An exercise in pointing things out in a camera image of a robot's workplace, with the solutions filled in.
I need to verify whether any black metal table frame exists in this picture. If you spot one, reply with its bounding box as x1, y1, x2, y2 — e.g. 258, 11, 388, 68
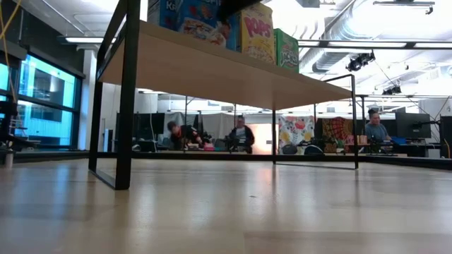
13, 150, 452, 171

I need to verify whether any black ceiling camera fixture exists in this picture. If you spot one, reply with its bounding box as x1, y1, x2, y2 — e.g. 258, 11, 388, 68
382, 83, 403, 97
345, 51, 376, 73

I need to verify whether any orange lit panel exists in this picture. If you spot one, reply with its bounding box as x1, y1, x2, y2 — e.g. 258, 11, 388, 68
253, 123, 275, 155

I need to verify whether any blue cereal box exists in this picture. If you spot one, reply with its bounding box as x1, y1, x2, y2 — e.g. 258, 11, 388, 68
147, 0, 242, 51

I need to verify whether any green Apple Jacks cereal box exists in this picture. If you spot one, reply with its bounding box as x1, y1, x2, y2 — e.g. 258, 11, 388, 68
273, 28, 301, 74

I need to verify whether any yellow cable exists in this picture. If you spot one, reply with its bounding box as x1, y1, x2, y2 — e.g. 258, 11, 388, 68
0, 0, 23, 104

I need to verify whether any large glass window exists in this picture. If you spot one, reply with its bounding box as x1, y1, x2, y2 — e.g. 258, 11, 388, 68
0, 52, 85, 151

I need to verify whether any long ceiling light fixture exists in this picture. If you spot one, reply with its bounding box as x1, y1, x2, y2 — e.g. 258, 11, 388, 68
298, 37, 452, 51

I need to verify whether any silver ceiling duct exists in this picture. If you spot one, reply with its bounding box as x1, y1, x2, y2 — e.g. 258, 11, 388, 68
299, 0, 375, 75

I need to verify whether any wooden shelf with black frame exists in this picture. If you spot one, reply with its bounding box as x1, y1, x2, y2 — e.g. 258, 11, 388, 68
88, 0, 359, 191

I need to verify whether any black chair back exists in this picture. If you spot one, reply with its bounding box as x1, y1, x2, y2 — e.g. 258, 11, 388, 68
303, 145, 325, 156
281, 143, 299, 156

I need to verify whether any grey ceiling box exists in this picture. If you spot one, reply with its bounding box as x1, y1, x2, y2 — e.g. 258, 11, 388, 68
295, 0, 321, 9

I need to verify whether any rectangular ceiling light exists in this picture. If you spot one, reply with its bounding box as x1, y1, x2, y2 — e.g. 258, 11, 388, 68
64, 36, 117, 44

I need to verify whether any yellow Pops cereal box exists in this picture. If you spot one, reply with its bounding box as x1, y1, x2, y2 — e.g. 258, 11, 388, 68
235, 1, 276, 66

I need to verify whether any black ceiling track fixture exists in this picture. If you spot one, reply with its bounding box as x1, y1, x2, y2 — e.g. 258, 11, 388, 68
372, 0, 436, 16

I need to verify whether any floral patterned cloth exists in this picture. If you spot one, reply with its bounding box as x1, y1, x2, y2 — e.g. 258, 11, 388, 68
278, 115, 316, 155

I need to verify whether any orange red patterned cloth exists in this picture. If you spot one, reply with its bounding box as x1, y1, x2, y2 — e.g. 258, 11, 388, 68
321, 116, 355, 153

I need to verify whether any person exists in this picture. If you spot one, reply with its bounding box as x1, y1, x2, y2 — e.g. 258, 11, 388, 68
228, 115, 256, 155
167, 120, 205, 151
364, 108, 393, 144

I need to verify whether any black partition screen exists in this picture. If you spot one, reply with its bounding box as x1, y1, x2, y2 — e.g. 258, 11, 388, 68
114, 111, 166, 152

